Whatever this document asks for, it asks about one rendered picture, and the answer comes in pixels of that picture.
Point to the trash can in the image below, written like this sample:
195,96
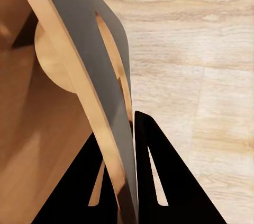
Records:
64,74

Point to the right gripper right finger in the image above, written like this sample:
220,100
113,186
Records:
188,202

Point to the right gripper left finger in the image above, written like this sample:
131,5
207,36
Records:
68,203

